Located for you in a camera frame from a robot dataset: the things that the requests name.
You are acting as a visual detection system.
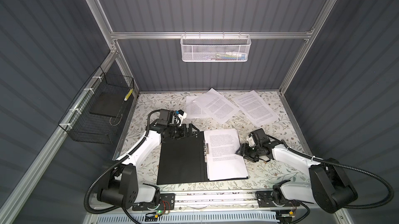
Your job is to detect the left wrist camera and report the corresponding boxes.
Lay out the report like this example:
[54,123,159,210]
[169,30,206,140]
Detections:
[174,110,187,126]

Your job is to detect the aluminium front rail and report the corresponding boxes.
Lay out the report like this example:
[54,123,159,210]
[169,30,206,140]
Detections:
[90,187,340,214]

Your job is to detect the white wire mesh basket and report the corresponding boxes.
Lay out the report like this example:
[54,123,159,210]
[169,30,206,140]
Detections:
[180,34,251,62]

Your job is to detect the red folder black inside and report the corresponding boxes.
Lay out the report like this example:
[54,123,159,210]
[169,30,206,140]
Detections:
[156,131,249,186]

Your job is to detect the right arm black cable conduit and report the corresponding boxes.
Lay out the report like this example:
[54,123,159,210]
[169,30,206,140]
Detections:
[286,145,395,209]

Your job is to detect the black wire mesh basket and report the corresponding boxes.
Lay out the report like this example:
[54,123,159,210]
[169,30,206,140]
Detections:
[59,68,135,145]

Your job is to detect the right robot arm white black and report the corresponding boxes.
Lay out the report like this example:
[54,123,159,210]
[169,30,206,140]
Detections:
[235,129,358,214]

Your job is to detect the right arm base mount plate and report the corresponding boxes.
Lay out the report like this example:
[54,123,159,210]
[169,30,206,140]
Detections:
[255,190,300,208]

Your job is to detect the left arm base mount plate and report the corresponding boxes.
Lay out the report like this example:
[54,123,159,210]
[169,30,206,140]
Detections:
[132,193,176,211]

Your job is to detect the pens in white basket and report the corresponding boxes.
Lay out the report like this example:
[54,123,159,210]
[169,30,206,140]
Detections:
[204,52,247,61]

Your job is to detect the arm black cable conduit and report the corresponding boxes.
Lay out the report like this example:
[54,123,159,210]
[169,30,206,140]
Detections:
[83,109,163,224]
[286,145,395,209]

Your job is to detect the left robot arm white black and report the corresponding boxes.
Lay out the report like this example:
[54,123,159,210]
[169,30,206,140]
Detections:
[94,109,199,210]

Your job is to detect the printed paper sheet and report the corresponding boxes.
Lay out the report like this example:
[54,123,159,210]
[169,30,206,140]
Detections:
[193,88,240,124]
[185,96,208,119]
[204,129,248,181]
[233,90,278,127]

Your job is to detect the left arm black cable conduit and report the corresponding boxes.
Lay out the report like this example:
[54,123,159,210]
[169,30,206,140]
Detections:
[83,109,163,224]

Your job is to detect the yellow green marker pen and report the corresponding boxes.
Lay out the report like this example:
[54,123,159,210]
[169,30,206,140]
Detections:
[124,89,134,101]

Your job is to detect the black pad in basket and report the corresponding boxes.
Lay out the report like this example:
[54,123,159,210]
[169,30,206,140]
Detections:
[89,93,125,118]

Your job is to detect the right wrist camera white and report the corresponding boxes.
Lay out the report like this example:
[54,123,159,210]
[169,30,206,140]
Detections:
[247,136,257,147]

